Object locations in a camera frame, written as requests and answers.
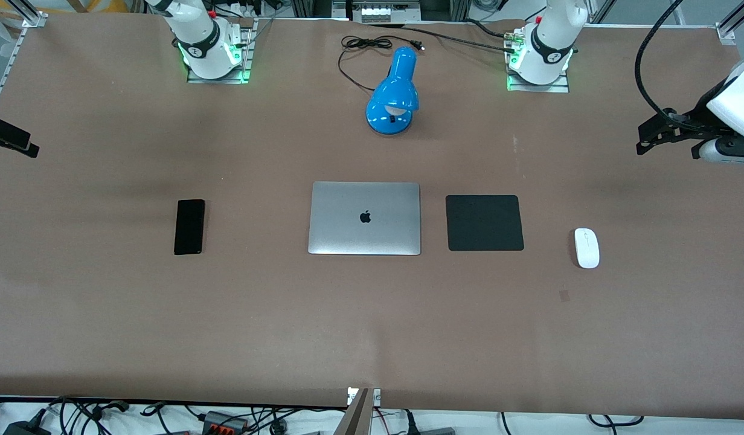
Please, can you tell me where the white computer mouse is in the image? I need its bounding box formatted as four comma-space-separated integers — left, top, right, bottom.
574, 227, 601, 269

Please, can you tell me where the black smartphone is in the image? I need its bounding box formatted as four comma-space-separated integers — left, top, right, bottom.
173, 199, 206, 256

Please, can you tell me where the black square mouse pad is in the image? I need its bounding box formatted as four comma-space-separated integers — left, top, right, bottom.
445, 195, 525, 252

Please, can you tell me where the aluminium corner extrusion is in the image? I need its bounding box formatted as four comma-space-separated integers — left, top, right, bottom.
715, 0, 744, 47
10, 0, 49, 30

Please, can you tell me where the blue desk lamp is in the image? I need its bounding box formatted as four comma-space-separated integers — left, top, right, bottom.
365, 47, 420, 136

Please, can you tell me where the black power adapter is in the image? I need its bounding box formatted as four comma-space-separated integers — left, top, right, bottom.
2, 416, 51, 435

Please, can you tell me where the white power strip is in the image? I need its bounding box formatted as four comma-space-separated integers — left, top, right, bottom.
359, 0, 422, 24

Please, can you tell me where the silver closed laptop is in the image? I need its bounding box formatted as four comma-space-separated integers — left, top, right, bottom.
307, 181, 422, 256

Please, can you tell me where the black box with orange buttons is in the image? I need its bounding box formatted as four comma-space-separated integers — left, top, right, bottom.
202, 410, 251, 434

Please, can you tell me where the perforated metal side rail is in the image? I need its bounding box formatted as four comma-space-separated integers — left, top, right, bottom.
0, 28, 27, 121

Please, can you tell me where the aluminium left arm base plate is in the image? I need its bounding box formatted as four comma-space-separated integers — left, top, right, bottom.
505, 25, 571, 94

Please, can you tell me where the thick black braided cable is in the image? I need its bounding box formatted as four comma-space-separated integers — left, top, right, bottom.
370, 22, 518, 55

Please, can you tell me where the aluminium right arm base plate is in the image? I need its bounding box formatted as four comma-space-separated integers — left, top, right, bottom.
187, 17, 259, 85

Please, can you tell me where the black floor cable bundle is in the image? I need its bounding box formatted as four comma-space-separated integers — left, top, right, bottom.
46, 396, 167, 435

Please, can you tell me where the black looped floor cable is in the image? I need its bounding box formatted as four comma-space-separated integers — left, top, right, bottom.
586, 413, 646, 428

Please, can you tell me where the thin black lamp cord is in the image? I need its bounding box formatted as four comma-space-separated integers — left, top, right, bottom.
338, 35, 426, 92

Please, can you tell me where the silver table edge bracket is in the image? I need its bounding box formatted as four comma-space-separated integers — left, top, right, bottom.
347, 387, 382, 406

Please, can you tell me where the grey camera stand post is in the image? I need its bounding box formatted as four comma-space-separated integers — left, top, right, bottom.
342, 388, 373, 435

